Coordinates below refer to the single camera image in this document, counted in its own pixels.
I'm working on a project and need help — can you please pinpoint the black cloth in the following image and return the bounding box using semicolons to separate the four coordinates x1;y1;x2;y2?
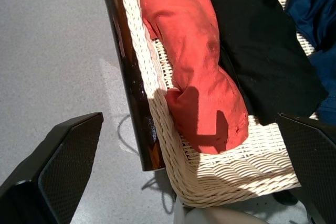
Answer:
201;0;329;126

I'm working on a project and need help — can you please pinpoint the dark blue cloth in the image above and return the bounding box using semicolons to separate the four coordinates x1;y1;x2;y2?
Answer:
285;0;336;125

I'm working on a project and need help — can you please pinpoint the red cloth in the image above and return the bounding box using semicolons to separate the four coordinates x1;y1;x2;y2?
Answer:
140;0;249;155

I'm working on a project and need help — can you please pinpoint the pale woven laundry basket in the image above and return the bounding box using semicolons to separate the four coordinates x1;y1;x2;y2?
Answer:
117;0;336;208

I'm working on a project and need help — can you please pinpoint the dark brown basket handle bar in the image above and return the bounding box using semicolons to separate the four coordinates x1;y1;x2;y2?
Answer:
104;0;166;172

